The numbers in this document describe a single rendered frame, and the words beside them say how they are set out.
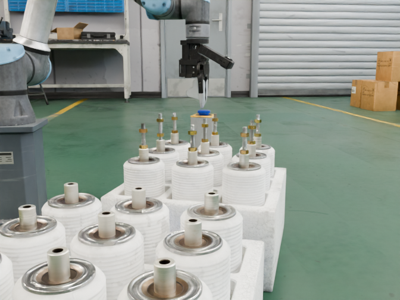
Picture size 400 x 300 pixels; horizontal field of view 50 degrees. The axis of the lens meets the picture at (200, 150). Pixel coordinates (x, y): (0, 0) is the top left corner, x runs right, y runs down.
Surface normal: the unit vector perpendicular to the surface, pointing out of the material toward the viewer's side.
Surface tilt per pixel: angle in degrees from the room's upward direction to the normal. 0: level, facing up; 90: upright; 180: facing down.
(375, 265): 0
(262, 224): 90
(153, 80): 90
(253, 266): 0
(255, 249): 0
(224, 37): 90
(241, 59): 90
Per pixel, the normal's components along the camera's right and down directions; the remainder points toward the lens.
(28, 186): 0.78, 0.12
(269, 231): -0.25, 0.19
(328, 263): 0.00, -0.98
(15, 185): 0.11, 0.19
